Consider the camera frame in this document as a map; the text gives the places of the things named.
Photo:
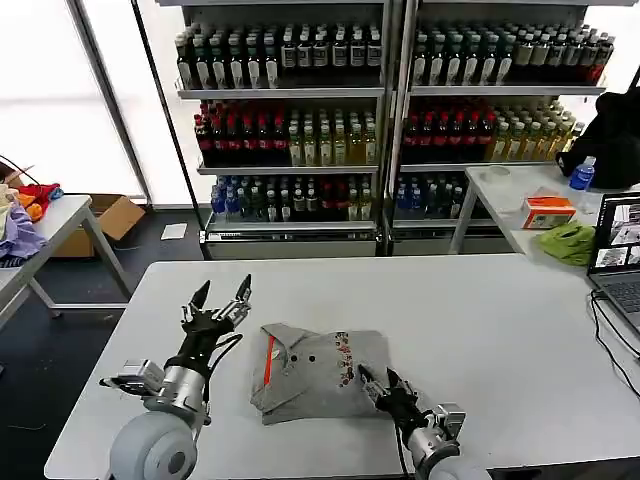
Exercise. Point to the red cloth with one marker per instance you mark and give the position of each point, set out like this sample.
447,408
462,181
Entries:
42,192

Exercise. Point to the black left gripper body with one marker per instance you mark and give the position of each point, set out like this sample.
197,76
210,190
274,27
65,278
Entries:
202,340

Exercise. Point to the white paper sheet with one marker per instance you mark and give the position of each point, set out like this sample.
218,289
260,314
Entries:
173,232

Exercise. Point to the purple cloth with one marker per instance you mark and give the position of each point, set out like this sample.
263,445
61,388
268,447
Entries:
20,235

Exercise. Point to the orange tissue box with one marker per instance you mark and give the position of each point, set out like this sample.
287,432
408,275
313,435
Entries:
547,212

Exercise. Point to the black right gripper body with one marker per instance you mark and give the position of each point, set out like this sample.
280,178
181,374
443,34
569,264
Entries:
400,407

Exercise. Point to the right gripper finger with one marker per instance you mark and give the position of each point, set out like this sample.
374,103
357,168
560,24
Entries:
369,382
400,382

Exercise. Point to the open cardboard box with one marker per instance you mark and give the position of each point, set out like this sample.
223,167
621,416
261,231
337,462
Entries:
115,217

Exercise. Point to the grey open laptop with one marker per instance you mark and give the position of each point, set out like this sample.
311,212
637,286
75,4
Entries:
617,240

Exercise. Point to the grey slanted window frame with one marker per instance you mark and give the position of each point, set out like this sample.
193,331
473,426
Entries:
107,95

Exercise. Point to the metal shelf with bottles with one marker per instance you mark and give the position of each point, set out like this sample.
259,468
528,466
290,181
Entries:
490,120
285,130

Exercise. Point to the black bag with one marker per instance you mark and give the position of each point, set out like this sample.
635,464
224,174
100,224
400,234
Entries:
612,145

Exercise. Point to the clear tape roll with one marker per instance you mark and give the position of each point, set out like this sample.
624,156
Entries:
496,172

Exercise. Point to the black slanted pole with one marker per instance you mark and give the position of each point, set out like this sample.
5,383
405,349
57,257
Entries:
165,110

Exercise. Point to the blue water bottle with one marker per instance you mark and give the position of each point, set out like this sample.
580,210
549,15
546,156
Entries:
581,176

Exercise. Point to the white grey-legged side table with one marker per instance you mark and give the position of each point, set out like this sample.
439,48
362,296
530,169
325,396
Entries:
65,220

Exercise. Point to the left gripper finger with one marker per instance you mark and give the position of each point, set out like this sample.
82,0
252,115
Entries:
197,302
235,305

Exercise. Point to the green cloth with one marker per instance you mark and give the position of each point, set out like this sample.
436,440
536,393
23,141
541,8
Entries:
567,245

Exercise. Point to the grey printed t-shirt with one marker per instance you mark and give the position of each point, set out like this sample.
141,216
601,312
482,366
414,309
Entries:
315,370

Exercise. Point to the orange cloth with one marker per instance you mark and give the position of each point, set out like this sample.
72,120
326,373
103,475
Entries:
34,210

